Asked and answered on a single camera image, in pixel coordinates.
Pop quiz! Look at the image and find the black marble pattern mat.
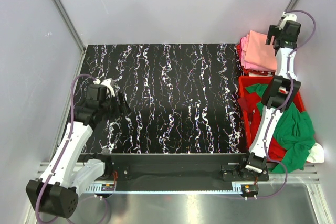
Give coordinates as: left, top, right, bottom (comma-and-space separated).
75, 44, 246, 154

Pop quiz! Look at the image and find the red t shirt in bin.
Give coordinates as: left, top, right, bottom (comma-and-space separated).
238, 92, 286, 161

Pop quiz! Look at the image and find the green t shirt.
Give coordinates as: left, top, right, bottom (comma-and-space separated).
246, 84, 316, 173

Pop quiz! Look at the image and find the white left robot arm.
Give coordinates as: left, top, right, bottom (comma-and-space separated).
26, 78, 131, 223

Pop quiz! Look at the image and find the salmon pink t shirt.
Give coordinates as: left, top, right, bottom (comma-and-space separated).
244, 30, 278, 72

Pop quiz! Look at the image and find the red plastic bin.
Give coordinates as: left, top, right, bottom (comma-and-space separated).
238, 74, 307, 163

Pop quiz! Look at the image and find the folded pink t shirt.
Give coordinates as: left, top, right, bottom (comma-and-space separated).
240, 35, 276, 72

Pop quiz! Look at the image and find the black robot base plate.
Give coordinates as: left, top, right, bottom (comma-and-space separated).
83, 153, 270, 192

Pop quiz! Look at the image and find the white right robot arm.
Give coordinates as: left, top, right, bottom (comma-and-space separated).
238, 11, 301, 180

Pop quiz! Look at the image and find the white slotted cable duct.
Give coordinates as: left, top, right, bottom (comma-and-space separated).
84, 183, 242, 195

